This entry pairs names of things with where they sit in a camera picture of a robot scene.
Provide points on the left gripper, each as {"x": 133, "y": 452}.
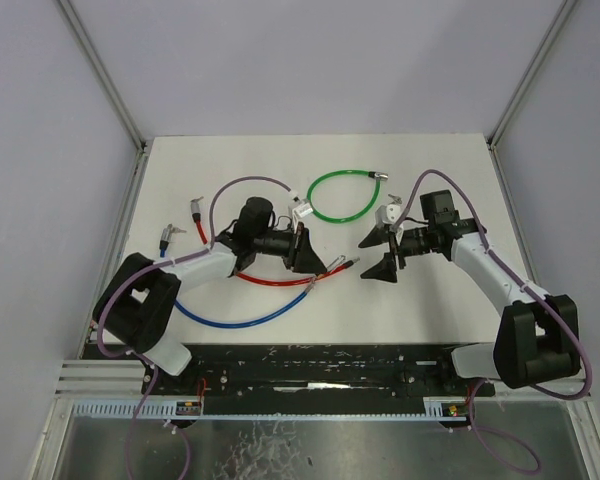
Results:
{"x": 307, "y": 259}

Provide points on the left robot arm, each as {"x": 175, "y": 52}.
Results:
{"x": 137, "y": 304}

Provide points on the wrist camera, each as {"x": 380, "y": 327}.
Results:
{"x": 300, "y": 208}
{"x": 386, "y": 218}

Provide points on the right aluminium frame post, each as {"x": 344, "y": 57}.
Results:
{"x": 540, "y": 55}

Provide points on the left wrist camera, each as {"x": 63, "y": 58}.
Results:
{"x": 300, "y": 208}

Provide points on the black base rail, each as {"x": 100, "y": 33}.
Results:
{"x": 413, "y": 370}

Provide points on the left aluminium frame post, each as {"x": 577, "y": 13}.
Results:
{"x": 85, "y": 43}

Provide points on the green lock key bunch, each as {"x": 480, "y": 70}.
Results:
{"x": 395, "y": 198}

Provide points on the aluminium frame post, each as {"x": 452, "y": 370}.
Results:
{"x": 85, "y": 43}
{"x": 540, "y": 55}

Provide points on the blue cable lock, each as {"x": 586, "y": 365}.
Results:
{"x": 240, "y": 317}

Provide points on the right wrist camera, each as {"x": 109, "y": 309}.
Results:
{"x": 386, "y": 218}

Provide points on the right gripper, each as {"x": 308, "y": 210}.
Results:
{"x": 386, "y": 269}

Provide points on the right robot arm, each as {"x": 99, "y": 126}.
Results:
{"x": 533, "y": 344}

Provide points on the brass padlock with key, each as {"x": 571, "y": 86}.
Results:
{"x": 337, "y": 262}

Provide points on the green cable lock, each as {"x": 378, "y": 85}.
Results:
{"x": 346, "y": 195}

